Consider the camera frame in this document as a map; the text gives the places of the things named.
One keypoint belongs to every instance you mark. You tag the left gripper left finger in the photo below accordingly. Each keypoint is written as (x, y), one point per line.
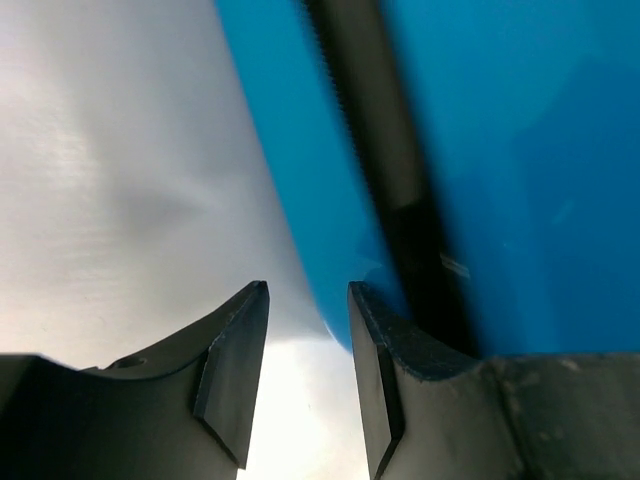
(184, 403)

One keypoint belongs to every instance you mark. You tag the blue hard-shell suitcase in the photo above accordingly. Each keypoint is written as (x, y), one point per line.
(531, 109)

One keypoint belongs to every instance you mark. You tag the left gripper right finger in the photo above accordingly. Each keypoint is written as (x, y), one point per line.
(425, 407)

